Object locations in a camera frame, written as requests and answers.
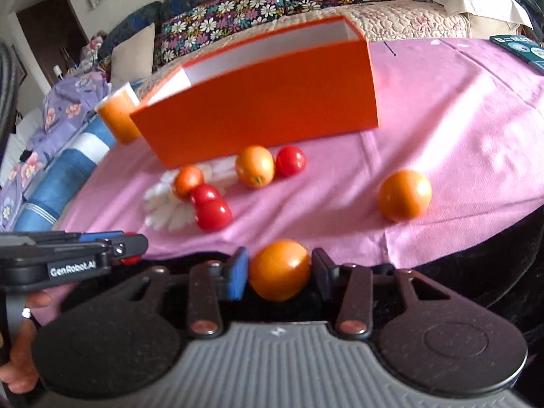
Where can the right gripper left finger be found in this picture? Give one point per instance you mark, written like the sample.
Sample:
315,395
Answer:
132,335

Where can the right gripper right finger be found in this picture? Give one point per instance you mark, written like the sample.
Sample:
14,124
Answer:
424,333

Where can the mandarin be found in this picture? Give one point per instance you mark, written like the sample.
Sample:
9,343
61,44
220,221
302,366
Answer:
280,270
188,178

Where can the person's left hand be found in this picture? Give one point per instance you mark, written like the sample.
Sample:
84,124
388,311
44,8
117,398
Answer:
19,373

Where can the red cherry tomato front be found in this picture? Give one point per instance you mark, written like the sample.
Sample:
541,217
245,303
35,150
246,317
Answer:
134,246

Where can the red cherry tomato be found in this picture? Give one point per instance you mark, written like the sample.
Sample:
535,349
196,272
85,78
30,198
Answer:
213,215
134,246
202,194
290,161

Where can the blue striped blanket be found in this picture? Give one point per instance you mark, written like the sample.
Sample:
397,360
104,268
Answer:
56,186

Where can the smooth orange right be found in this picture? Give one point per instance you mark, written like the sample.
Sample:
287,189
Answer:
405,195

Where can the red cherry tomato middle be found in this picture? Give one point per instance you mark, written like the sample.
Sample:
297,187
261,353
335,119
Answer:
213,215

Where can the red cherry tomato left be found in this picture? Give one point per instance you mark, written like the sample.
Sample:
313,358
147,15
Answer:
202,194

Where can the purple floral bedsheet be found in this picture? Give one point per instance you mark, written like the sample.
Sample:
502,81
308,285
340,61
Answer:
65,110

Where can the orange paper cup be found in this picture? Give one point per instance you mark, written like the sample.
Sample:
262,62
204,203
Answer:
115,110

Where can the pink floral table cloth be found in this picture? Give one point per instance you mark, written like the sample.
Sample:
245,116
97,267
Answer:
464,113

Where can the smooth orange kumquat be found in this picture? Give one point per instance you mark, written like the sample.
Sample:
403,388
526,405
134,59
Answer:
255,167

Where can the red cherry tomato far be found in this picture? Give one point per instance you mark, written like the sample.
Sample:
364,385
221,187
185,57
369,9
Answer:
290,161

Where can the beige plain pillow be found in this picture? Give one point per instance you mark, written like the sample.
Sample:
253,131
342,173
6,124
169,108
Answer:
132,60

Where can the dark wooden door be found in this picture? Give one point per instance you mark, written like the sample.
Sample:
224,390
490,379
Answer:
54,36

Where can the floral cushion left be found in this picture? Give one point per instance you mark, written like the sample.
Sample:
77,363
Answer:
208,23

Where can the dark blue patterned pillow left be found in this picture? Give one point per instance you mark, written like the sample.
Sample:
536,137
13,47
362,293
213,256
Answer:
137,21

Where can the orange cardboard box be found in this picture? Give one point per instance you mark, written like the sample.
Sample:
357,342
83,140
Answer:
298,83

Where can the teal paperback book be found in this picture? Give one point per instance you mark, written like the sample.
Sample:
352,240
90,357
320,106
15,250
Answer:
523,48

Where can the white cloth covered side table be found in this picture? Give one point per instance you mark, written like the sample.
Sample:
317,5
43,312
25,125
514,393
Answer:
489,17

